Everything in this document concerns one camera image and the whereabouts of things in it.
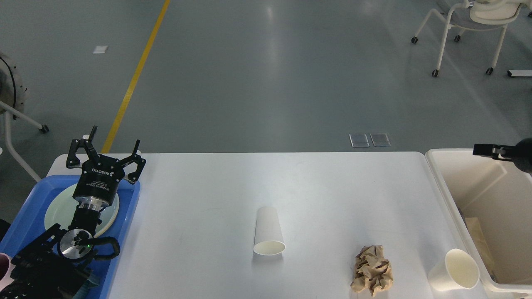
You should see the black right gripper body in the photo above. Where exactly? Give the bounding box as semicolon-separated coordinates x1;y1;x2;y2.
509;138;532;175

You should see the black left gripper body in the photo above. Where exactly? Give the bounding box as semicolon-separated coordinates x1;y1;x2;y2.
73;155;125;207

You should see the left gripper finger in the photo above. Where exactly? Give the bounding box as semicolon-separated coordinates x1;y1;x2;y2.
118;139;146;184
66;125;102;169

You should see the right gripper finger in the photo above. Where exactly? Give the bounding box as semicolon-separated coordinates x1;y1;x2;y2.
473;144;513;160

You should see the light green plate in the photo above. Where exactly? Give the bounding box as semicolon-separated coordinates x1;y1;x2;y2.
44;184;120;237

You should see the brown paper bag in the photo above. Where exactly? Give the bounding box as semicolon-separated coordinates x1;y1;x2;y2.
464;217;498;282

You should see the teal mug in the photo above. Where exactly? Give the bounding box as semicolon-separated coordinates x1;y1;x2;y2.
81;271;100;292

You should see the white paper cup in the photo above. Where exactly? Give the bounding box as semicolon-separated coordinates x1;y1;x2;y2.
428;248;480;292
253;206;286;256

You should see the brown paper ball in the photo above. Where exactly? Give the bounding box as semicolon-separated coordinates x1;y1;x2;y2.
351;245;394;297

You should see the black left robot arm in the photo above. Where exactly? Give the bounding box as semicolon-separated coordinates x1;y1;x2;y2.
1;126;146;299

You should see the white plastic bin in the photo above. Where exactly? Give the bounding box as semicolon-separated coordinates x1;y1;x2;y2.
425;148;532;299

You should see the blue plastic tray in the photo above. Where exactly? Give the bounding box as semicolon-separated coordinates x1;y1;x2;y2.
0;175;140;299

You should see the white bar on floor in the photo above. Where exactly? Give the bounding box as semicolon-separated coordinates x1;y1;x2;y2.
507;70;532;78

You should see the pink cup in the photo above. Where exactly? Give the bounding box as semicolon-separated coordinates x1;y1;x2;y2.
0;253;15;291

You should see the white chair on wheels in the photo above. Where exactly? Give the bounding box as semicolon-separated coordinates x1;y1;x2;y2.
411;0;531;77

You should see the white paper cup lying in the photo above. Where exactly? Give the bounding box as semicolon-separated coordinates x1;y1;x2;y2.
253;206;286;256

